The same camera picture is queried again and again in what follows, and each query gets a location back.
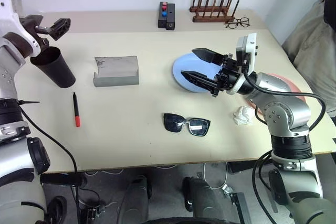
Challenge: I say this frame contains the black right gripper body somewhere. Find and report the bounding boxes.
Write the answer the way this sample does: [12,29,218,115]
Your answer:
[211,54,243,97]

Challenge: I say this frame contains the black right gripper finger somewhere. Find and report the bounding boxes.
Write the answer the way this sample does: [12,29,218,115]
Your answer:
[192,48,227,65]
[181,70,221,96]

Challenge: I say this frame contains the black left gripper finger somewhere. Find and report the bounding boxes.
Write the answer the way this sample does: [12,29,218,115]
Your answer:
[18,14,44,35]
[49,18,72,42]

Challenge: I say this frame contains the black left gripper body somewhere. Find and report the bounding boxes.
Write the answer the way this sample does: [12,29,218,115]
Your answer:
[31,24,55,50]

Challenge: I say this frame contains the black plastic cup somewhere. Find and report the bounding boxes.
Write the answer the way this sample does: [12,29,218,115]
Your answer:
[29,46,77,89]

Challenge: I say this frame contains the grey glasses case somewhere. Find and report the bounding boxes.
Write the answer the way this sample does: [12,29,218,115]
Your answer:
[93,55,140,88]

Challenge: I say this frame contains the light blue plate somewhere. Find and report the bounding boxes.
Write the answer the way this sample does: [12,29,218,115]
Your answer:
[171,51,224,94]

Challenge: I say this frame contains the brown wooden peg rack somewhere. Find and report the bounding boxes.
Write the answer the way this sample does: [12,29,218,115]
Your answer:
[188,0,240,24]

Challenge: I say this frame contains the thin black-framed eyeglasses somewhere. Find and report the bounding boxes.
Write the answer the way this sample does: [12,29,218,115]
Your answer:
[224,17,251,29]

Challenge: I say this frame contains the crumpled white tissue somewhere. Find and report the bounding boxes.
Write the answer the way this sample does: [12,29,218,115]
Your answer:
[232,105,255,126]

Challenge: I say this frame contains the black sunglasses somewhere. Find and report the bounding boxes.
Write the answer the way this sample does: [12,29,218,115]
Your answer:
[163,112,212,137]

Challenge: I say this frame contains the plain black box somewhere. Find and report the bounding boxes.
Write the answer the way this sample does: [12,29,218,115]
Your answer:
[165,3,176,31]

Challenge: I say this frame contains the black box with buttons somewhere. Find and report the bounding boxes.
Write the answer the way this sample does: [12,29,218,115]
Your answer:
[157,1,169,29]

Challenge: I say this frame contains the pink plate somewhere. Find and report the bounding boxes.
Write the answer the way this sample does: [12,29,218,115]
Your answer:
[244,73,308,116]

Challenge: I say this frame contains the black marker with red cap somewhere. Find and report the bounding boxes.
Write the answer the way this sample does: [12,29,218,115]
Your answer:
[72,92,81,128]

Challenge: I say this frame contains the person in beige jacket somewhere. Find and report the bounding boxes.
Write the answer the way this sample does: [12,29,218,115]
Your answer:
[281,0,336,120]

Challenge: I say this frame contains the dark rounded robot leg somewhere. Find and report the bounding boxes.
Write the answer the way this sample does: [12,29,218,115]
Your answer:
[117,175,153,224]
[182,176,228,224]

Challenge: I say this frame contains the black bar under table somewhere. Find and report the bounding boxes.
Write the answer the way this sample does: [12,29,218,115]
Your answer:
[40,173,88,187]

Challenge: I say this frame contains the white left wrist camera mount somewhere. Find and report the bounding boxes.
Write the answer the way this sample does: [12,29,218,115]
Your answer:
[0,0,41,57]

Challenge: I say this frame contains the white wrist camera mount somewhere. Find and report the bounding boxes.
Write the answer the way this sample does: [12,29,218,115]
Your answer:
[0,0,41,57]
[226,33,259,95]

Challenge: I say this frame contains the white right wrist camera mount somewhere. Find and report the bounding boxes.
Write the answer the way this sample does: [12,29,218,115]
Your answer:
[226,33,259,95]

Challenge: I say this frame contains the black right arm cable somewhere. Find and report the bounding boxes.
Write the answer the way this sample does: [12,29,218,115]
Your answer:
[241,69,328,224]

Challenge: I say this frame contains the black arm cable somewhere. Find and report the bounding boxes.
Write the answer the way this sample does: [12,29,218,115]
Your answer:
[241,69,328,224]
[16,99,81,224]

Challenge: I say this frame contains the white cable under table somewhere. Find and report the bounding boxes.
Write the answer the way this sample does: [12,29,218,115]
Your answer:
[201,161,229,191]

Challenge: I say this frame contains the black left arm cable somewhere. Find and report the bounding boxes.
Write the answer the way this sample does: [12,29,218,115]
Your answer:
[16,99,81,224]

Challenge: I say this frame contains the metal table leg bracket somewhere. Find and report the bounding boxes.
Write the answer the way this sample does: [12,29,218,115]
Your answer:
[222,184,251,224]

